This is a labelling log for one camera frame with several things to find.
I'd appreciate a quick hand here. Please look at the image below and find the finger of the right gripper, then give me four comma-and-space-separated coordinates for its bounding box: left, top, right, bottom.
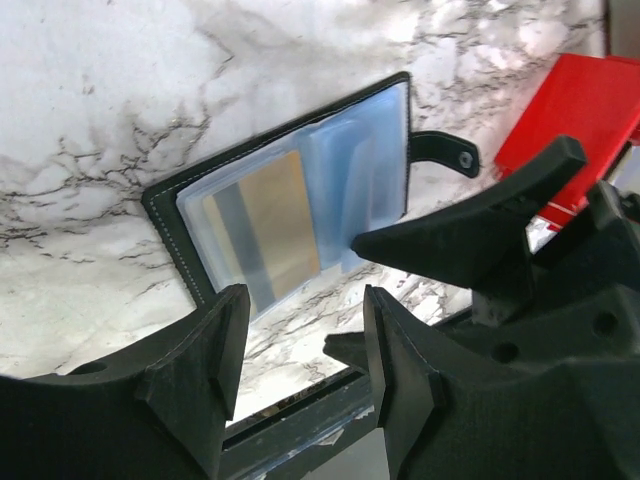
323, 332, 369, 373

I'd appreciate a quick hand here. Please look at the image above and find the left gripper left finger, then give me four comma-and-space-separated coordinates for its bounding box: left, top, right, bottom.
1, 284, 250, 479

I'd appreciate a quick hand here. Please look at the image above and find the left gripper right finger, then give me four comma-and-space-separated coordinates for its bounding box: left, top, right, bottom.
364, 286, 639, 479

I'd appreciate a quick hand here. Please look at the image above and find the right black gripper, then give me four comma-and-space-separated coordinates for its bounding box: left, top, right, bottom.
351, 135, 639, 368

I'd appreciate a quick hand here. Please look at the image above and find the orange credit card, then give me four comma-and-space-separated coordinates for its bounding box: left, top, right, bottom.
202, 150, 320, 316

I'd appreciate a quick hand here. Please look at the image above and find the black leather card holder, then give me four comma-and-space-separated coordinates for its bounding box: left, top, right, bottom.
142, 72, 480, 317

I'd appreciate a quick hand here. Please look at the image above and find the red plastic bin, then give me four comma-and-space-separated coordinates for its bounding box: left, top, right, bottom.
494, 53, 639, 231

